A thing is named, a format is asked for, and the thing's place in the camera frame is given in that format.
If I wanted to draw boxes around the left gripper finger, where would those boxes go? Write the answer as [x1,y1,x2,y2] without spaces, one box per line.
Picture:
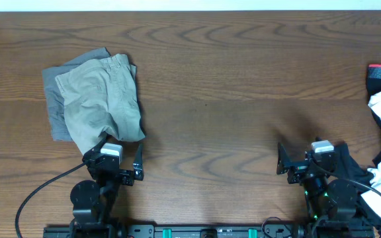
[93,135,108,153]
[133,143,144,180]

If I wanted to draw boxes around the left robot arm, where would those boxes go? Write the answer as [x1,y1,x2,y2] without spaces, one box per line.
[69,139,144,237]

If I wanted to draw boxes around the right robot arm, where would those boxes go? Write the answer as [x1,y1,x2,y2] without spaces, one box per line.
[275,138,365,237]

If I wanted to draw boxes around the khaki folded shorts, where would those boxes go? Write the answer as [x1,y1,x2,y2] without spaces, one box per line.
[55,54,145,153]

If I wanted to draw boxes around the grey folded garment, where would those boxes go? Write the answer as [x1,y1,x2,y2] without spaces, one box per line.
[42,48,110,141]

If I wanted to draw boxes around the black garment pile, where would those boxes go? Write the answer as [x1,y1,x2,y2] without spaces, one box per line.
[334,89,381,238]

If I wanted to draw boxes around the black mounting rail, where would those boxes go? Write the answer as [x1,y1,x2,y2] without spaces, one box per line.
[42,223,375,238]

